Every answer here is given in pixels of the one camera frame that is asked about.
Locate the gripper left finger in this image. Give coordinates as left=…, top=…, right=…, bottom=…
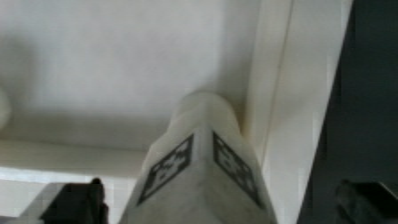
left=40, top=178, right=109, bottom=224

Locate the white square tabletop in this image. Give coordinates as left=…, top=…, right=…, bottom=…
left=0, top=0, right=354, bottom=224

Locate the white leg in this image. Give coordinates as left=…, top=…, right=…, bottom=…
left=120, top=92, right=278, bottom=224

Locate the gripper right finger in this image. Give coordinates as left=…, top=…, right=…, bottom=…
left=336, top=180, right=398, bottom=224

